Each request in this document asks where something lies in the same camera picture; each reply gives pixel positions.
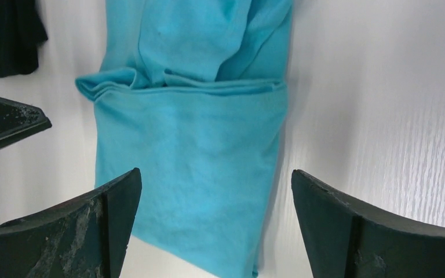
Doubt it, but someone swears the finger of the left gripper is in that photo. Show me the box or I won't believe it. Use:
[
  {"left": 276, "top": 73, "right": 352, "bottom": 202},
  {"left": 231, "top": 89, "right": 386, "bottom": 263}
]
[{"left": 0, "top": 97, "right": 52, "bottom": 149}]

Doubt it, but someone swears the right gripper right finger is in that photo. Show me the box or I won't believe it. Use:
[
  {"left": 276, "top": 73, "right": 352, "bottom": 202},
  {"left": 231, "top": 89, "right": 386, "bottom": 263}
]
[{"left": 291, "top": 170, "right": 445, "bottom": 277}]

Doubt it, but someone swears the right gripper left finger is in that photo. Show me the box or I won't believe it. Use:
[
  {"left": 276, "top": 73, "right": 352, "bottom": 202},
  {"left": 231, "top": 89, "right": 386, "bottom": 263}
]
[{"left": 0, "top": 168, "right": 141, "bottom": 277}]

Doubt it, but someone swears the cyan t shirt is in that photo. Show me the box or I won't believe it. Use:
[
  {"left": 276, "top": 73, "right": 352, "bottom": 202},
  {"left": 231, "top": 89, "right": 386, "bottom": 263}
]
[{"left": 76, "top": 1, "right": 293, "bottom": 277}]

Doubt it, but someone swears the folded black t shirt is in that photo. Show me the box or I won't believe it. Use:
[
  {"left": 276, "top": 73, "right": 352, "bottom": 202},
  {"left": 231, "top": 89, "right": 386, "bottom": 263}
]
[{"left": 0, "top": 0, "right": 48, "bottom": 78}]

